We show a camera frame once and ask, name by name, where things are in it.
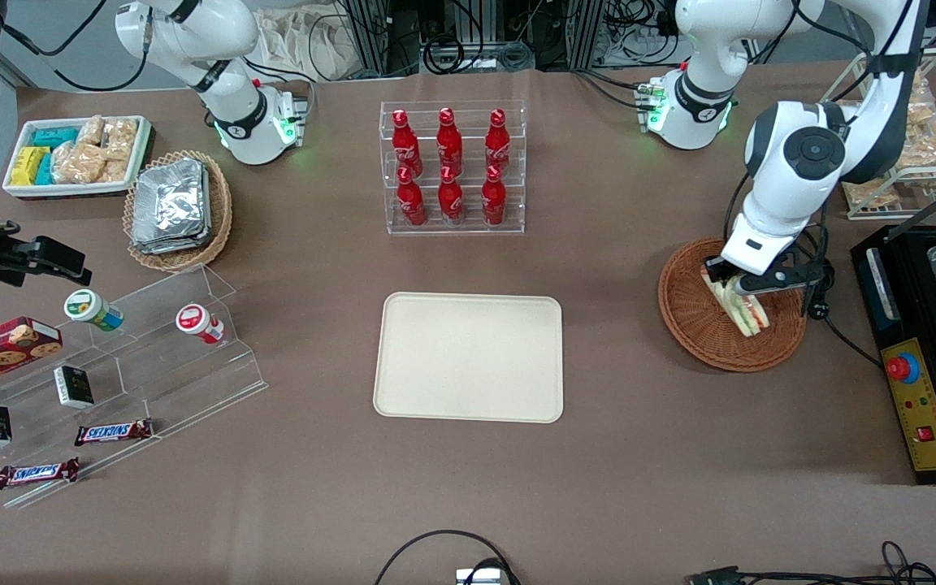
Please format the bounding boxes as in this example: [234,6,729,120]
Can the clear bagged fried snack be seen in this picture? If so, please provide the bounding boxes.
[908,75,936,127]
[842,177,901,209]
[895,122,936,169]

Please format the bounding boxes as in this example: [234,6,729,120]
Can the clear acrylic bottle rack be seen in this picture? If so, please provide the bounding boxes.
[379,100,527,236]

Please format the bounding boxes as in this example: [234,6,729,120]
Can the beige cloth bag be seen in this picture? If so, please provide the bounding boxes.
[253,8,363,82]

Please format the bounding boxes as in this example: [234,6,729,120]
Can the black coiled cable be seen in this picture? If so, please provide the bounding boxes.
[423,32,485,76]

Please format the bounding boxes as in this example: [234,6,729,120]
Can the triangular sandwich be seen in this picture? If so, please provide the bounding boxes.
[702,272,771,338]

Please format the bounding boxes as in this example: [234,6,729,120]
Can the white rectangular snack tray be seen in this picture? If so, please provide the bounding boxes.
[2,115,152,200]

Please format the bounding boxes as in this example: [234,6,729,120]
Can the green lid yogurt cup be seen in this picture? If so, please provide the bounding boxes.
[63,288,124,332]

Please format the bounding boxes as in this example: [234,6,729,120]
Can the clear acrylic stepped shelf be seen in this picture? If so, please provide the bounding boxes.
[0,262,268,510]

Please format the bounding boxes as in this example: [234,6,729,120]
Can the black looped cable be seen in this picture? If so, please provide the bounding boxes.
[375,530,522,585]

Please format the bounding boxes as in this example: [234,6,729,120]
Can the beige plastic tray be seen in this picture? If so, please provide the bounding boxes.
[373,292,565,424]

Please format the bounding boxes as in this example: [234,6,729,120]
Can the red lid yogurt cup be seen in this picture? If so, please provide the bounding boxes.
[175,303,226,345]

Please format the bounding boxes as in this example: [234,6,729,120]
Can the black appliance with yellow panel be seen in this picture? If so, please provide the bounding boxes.
[851,215,936,486]

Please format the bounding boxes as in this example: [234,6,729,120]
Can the red cola bottle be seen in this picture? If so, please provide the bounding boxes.
[482,165,507,226]
[485,108,511,173]
[397,167,427,227]
[392,110,423,178]
[436,107,464,176]
[438,165,465,224]

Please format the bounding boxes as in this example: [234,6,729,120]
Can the brown round wicker basket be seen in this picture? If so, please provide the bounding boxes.
[657,236,808,373]

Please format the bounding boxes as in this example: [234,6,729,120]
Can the light woven wicker basket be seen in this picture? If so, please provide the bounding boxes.
[123,149,233,273]

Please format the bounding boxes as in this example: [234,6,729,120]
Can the red emergency stop button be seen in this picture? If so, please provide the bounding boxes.
[886,352,921,384]

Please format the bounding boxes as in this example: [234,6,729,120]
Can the silver foil pack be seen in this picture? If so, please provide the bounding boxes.
[133,158,209,238]
[132,232,213,256]

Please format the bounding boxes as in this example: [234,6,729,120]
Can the black power cable with plug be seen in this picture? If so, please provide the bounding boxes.
[793,223,883,371]

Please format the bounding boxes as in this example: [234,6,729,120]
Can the brown snickers bar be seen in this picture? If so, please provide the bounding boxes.
[74,418,154,447]
[0,457,80,490]

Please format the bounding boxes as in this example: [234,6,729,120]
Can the yellow snack pack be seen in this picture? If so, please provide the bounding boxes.
[11,146,50,186]

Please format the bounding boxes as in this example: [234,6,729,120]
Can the black cable with connector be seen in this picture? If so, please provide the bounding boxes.
[686,540,936,585]

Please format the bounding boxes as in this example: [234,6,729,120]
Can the white wire rack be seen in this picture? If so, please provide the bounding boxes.
[819,47,936,222]

